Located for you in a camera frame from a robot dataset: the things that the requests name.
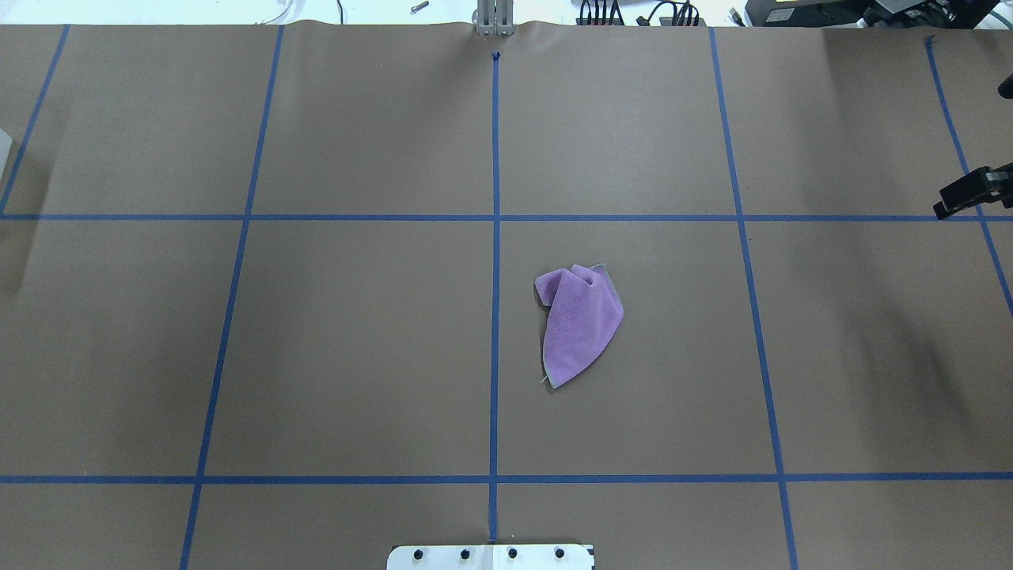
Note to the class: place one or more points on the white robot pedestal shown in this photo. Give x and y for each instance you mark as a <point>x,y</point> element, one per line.
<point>493,556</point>

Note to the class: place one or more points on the black connector block left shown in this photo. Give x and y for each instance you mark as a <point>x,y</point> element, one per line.
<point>599,13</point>

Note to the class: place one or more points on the purple cloth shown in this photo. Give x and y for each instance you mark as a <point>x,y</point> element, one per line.
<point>584,314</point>

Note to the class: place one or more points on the black connector block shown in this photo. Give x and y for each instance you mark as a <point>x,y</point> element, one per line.
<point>683,14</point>
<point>599,13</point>

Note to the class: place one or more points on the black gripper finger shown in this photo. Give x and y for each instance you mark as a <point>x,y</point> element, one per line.
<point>984,185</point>

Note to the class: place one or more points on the black monitor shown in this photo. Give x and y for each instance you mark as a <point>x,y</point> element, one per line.
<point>874,14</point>

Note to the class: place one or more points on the black connector block right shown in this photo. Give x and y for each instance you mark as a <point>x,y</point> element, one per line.
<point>683,14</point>

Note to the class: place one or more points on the aluminium frame post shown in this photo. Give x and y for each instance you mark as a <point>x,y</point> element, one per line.
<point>494,18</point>

